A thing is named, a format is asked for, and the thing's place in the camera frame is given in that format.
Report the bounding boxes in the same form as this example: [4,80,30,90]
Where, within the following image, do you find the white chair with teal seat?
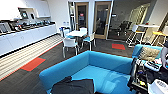
[81,31,98,52]

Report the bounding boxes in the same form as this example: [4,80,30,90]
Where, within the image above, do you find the white square table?
[65,30,89,48]

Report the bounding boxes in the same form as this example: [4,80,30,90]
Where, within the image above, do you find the blue bin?
[58,26,65,38]

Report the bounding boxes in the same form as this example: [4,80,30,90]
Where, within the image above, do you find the wood-framed glass door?
[92,1,114,42]
[74,2,91,33]

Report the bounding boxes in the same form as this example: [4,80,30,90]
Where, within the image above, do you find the tall dark glass panel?
[67,2,77,32]

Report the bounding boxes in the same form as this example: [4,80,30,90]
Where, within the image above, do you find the blue sofa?
[38,43,165,94]

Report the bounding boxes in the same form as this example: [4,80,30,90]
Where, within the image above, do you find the black office chair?
[117,21,132,38]

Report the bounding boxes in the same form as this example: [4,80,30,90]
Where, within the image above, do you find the white lower kitchen cabinets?
[0,23,59,58]

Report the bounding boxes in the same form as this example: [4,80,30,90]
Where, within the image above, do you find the white kitchen cabinets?
[0,0,52,22]
[0,23,59,58]

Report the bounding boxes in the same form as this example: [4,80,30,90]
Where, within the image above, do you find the patterned beige cushion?
[137,45,162,63]

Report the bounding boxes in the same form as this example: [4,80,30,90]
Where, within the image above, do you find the white rectangular high table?
[137,23,162,46]

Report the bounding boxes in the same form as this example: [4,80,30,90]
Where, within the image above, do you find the white and black handheld device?
[143,59,164,73]

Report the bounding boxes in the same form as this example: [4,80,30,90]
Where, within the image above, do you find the white upper kitchen cabinets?
[0,0,52,22]

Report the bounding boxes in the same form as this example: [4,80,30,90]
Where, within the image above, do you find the grey countertop appliance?
[0,21,13,35]

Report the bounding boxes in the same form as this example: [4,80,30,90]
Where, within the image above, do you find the white plastic box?
[147,78,168,94]

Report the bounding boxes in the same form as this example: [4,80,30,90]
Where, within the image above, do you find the white wire-leg stool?
[125,24,145,48]

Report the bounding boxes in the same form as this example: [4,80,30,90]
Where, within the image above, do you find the black wall-mounted appliance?
[19,9,31,21]

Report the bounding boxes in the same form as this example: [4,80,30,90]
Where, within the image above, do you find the yellow seat wire-leg stool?
[151,30,168,47]

